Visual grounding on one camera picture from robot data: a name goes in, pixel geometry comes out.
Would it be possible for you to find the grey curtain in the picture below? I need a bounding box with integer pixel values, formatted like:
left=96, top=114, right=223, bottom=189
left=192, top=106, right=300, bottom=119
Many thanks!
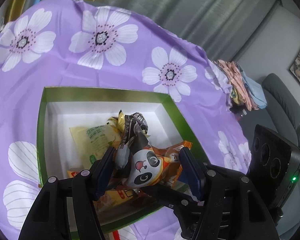
left=95, top=0, right=282, bottom=63

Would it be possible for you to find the pale yellow snack packet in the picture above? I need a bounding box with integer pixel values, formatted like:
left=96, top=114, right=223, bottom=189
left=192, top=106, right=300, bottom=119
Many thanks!
left=69, top=124, right=122, bottom=167

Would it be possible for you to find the grey sofa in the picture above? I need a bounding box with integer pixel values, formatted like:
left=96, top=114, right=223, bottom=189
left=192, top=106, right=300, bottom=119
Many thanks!
left=240, top=74, right=300, bottom=160

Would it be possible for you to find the light blue cloth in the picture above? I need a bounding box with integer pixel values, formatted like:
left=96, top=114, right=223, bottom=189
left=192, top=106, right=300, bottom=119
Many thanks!
left=240, top=66, right=268, bottom=109

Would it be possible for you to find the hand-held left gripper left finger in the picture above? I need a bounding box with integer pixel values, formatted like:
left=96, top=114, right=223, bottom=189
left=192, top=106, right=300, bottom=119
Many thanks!
left=19, top=146, right=117, bottom=240

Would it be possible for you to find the yellow cracker packet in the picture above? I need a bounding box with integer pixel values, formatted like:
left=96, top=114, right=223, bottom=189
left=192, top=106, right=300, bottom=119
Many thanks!
left=94, top=189, right=143, bottom=210

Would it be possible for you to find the pile of folded clothes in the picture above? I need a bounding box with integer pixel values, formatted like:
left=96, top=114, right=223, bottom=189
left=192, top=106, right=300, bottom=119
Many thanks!
left=212, top=60, right=253, bottom=110

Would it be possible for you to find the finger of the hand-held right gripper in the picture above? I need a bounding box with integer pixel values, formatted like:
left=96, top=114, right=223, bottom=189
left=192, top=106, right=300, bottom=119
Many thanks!
left=201, top=163, right=250, bottom=179
left=141, top=184, right=208, bottom=240

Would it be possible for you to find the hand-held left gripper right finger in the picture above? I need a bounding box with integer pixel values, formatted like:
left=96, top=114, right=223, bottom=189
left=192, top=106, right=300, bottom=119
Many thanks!
left=179, top=147, right=278, bottom=240

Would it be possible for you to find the dark plastic bottle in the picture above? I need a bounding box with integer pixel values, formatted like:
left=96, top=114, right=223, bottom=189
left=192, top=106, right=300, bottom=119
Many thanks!
left=230, top=107, right=248, bottom=120

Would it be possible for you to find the green cardboard box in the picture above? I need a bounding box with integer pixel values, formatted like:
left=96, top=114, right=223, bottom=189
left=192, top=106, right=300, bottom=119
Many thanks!
left=37, top=86, right=209, bottom=233

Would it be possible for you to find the dark brown sesame snack packet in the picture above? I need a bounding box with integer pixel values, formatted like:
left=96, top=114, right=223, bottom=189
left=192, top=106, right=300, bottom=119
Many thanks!
left=106, top=110, right=149, bottom=140

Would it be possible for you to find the orange panda snack packet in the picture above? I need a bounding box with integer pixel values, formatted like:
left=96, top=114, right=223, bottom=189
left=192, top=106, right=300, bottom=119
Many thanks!
left=115, top=115, right=180, bottom=188

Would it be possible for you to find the purple floral cloth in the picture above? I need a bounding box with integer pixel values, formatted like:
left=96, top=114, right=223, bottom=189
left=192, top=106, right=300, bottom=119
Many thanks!
left=0, top=0, right=252, bottom=240

